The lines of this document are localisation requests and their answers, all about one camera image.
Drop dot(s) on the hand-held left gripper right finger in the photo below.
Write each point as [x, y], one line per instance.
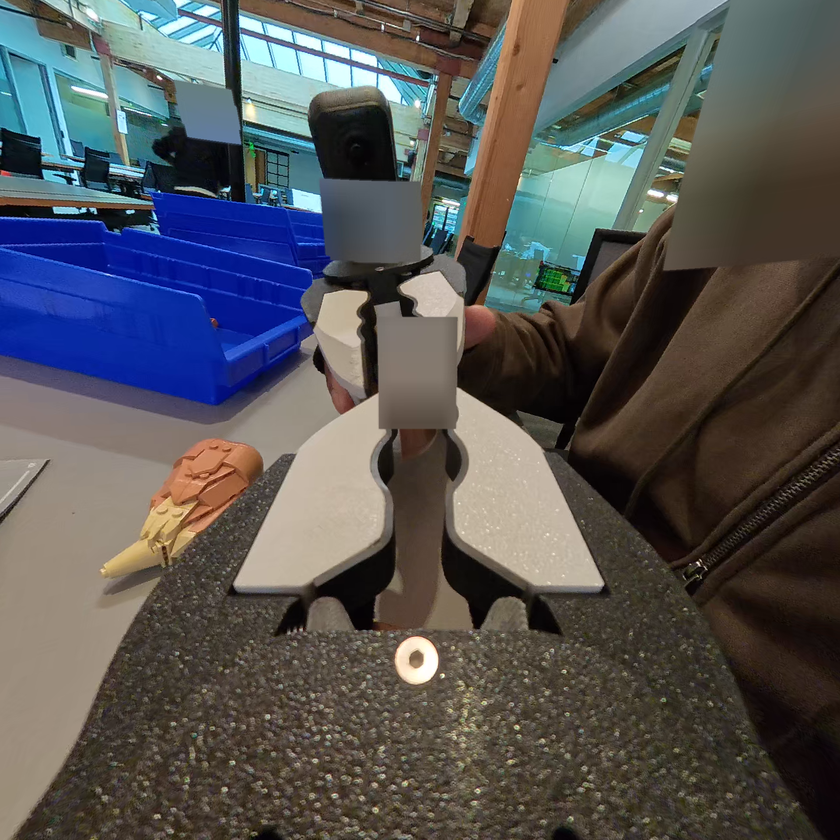
[518, 512]

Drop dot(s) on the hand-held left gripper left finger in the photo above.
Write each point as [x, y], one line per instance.
[315, 518]

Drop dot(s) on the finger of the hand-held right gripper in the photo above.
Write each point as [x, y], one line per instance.
[436, 295]
[338, 334]

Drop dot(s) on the brown tan brick model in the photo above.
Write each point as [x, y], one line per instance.
[210, 479]

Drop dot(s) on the blue plastic bin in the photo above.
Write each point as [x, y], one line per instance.
[223, 223]
[307, 233]
[131, 328]

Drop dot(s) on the person's right forearm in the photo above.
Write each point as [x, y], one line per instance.
[558, 367]

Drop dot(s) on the grey desk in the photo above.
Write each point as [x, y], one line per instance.
[65, 623]

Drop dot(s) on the person's right hand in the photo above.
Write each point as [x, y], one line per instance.
[479, 325]

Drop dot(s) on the monitor with green display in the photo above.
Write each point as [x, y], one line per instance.
[554, 279]

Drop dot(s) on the black tripod stand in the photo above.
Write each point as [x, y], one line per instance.
[233, 52]

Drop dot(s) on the wooden beam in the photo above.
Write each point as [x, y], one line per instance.
[512, 131]

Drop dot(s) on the group of black office chairs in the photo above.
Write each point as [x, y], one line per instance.
[92, 167]

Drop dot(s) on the brown wooden table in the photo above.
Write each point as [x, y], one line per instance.
[65, 193]

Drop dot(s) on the grey instruction booklet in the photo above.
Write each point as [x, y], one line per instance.
[16, 485]

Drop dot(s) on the wooden post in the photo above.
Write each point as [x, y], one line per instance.
[434, 138]

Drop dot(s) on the silver air duct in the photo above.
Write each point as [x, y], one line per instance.
[479, 92]

